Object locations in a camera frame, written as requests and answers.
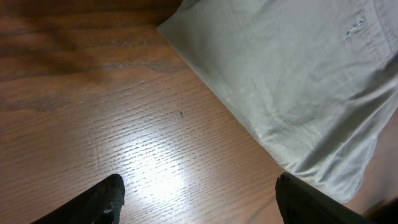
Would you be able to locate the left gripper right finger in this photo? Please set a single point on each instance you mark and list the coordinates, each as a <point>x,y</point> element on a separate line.
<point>300,203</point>

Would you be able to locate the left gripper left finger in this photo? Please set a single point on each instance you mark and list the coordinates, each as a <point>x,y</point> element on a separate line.
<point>100,204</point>

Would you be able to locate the khaki shorts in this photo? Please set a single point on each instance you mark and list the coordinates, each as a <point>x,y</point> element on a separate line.
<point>313,81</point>

